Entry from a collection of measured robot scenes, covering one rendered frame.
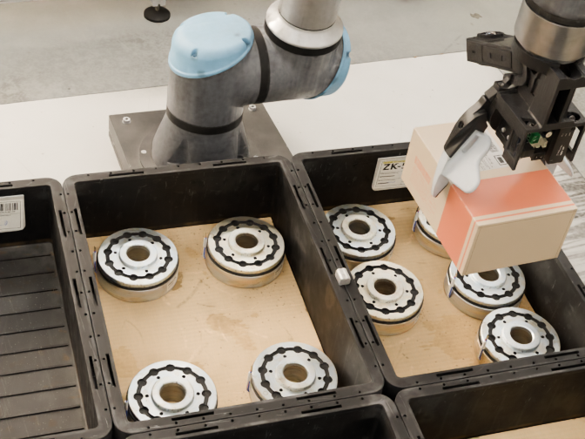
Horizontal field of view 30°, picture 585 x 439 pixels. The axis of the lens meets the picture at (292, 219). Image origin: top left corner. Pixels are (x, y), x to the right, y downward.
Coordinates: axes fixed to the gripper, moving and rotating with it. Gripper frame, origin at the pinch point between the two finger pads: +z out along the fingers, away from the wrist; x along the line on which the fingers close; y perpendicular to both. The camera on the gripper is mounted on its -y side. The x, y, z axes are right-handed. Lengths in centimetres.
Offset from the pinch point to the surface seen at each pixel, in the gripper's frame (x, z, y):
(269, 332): -20.1, 27.4, -6.4
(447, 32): 106, 112, -172
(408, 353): -4.1, 27.4, 1.0
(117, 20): 7, 112, -195
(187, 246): -25.9, 27.6, -23.0
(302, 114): 7, 41, -62
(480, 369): -2.3, 17.3, 12.2
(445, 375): -6.8, 17.3, 11.9
